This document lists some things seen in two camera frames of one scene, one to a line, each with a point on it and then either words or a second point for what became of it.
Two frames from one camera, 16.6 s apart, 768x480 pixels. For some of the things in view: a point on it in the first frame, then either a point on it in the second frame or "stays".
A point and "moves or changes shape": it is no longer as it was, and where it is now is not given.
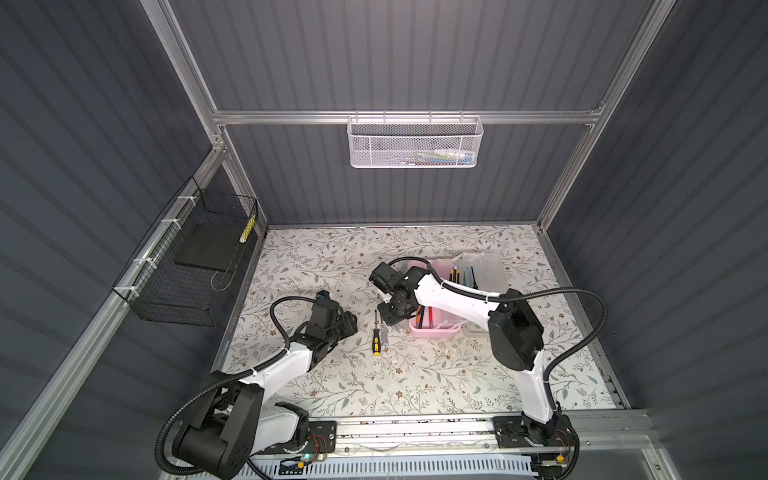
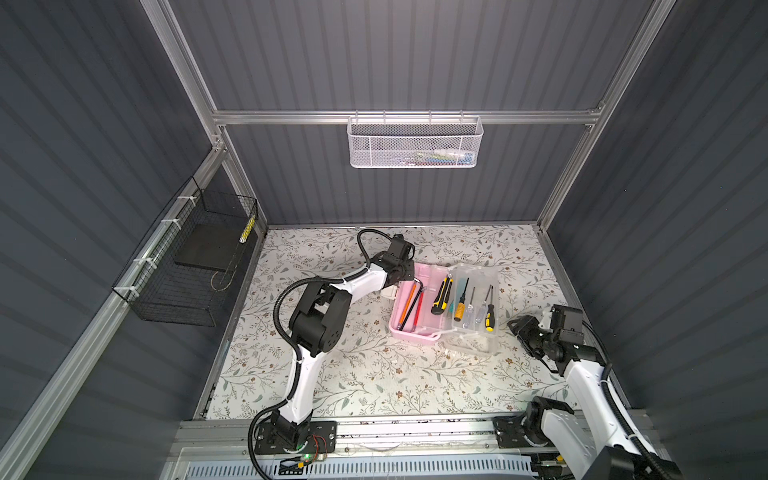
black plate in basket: [213, 245] stays
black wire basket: [183, 270] stays
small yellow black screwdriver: [376, 338] moves or changes shape
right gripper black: [387, 318] → [527, 321]
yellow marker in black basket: [247, 229] stays
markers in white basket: [438, 157] stays
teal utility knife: [470, 278] moves or changes shape
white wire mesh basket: [415, 142] stays
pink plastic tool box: [481, 269] moves or changes shape
